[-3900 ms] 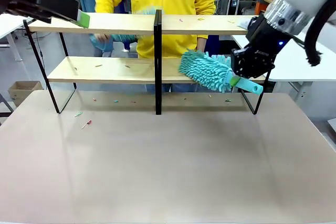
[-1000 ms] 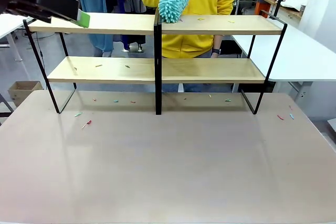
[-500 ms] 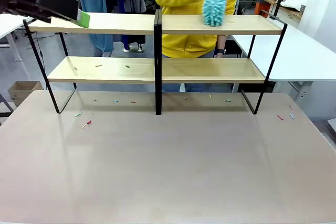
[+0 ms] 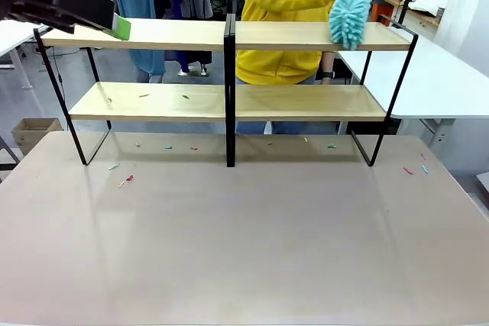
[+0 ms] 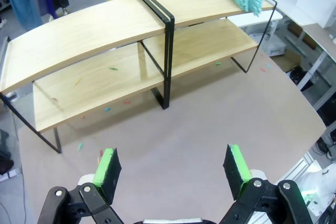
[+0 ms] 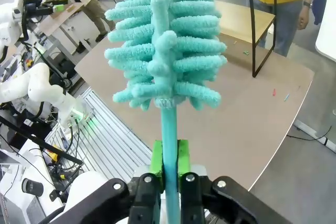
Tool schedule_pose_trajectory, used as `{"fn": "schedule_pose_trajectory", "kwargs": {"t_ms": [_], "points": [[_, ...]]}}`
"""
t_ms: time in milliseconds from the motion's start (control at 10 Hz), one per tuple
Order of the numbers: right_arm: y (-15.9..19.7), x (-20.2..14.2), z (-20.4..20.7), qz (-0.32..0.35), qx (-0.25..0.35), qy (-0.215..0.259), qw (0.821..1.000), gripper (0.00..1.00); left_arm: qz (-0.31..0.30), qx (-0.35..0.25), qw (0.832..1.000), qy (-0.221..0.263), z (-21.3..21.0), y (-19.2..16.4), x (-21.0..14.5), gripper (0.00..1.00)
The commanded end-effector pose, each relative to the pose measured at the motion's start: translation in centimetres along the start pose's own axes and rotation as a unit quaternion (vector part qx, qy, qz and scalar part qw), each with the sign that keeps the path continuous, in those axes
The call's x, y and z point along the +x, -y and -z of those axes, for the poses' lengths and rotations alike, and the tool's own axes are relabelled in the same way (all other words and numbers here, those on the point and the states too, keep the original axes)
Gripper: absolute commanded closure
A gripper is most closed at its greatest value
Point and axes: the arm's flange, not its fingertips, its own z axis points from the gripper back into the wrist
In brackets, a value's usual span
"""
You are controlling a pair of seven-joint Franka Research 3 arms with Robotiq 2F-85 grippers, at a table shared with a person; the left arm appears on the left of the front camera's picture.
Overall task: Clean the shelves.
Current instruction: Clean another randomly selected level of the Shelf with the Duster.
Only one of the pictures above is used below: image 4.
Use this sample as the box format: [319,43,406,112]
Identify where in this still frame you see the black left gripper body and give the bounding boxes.
[8,0,97,34]

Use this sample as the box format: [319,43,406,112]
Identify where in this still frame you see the teal chenille duster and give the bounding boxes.
[329,0,373,51]

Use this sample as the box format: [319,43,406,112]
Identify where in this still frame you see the person's bare left forearm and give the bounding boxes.
[320,50,337,85]

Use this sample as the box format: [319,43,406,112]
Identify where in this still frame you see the white side table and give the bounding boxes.
[0,19,50,90]

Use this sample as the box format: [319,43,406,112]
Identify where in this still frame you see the brown cardboard box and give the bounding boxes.
[11,118,64,157]

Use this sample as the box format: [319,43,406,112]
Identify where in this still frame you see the person in yellow hoodie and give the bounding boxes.
[233,0,357,136]

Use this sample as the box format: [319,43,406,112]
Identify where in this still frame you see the wooden workbench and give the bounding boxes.
[372,0,441,37]

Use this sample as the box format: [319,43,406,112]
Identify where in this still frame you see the large white table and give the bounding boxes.
[337,34,489,147]

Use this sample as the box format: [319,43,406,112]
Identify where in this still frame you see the wooden shelf unit black frame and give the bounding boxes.
[228,13,419,169]
[33,13,232,169]

